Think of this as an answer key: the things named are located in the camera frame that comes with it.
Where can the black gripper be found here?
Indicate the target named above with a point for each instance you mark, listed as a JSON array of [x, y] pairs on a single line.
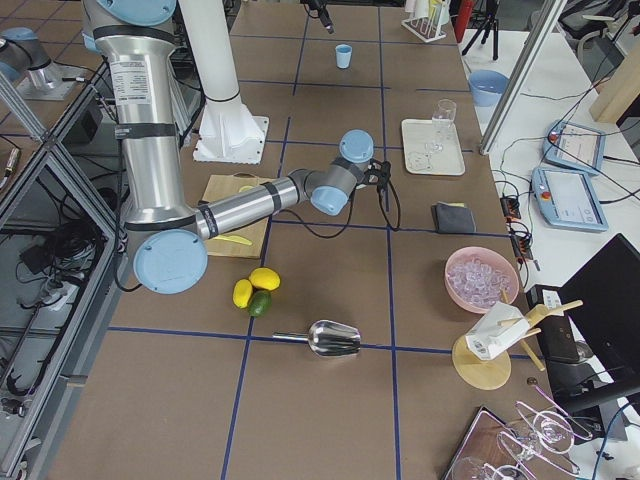
[[325, 19], [381, 175]]

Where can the light blue plastic cup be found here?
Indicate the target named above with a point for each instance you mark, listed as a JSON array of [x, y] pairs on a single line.
[[343, 55]]

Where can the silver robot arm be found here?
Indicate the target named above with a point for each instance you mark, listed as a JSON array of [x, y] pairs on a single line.
[[166, 235]]

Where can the ice cubes in pink bowl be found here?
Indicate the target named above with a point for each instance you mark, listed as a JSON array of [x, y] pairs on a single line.
[[478, 283]]

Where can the pink bowl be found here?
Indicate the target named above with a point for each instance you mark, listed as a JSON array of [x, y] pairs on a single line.
[[492, 258]]

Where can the blue bowl on bench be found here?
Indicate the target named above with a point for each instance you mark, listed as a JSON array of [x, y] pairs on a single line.
[[487, 87]]

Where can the steel ice scoop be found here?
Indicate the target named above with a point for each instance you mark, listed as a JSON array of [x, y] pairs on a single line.
[[327, 338]]

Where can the cream bear tray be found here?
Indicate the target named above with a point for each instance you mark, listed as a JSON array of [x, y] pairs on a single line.
[[449, 162]]

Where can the grey folded cloth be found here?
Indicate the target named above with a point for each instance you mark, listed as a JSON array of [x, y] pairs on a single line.
[[453, 219]]

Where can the clear wine glass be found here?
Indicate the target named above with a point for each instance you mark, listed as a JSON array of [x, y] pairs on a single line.
[[440, 128]]

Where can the whole yellow lemon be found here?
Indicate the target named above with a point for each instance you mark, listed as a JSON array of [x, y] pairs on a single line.
[[265, 278]]

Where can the wooden cutting board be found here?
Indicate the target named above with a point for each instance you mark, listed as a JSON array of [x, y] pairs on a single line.
[[221, 186]]

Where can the black tripod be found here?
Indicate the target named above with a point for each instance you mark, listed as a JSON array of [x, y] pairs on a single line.
[[489, 26]]

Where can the yellow plastic knife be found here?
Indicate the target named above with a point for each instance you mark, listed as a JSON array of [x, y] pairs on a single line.
[[234, 239]]

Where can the green lime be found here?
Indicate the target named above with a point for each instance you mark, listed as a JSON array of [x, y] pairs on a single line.
[[259, 303]]

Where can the blue teach pendant near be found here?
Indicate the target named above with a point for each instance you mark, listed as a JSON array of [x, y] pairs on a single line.
[[567, 200]]

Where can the blue teach pendant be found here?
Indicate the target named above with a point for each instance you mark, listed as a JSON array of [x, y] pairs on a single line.
[[573, 146], [567, 200]]

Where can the blue teach pendant far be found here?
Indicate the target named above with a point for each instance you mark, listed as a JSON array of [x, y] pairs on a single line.
[[573, 146]]

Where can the white carton on stand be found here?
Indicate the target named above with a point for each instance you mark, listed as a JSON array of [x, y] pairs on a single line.
[[497, 330]]

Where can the round wooden stand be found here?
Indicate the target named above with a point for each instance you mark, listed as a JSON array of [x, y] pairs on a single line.
[[493, 374]]

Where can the black monitor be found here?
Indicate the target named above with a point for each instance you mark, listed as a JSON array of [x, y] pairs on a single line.
[[608, 320]]

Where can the glasses on dark tray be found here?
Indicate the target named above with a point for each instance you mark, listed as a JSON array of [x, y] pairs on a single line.
[[535, 445]]

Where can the white wire cup rack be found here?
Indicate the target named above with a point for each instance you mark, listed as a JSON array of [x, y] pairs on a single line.
[[426, 19]]

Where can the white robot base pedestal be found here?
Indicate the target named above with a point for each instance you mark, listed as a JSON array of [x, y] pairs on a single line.
[[228, 132]]

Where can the aluminium frame post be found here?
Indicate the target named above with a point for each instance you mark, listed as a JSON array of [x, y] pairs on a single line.
[[544, 26]]

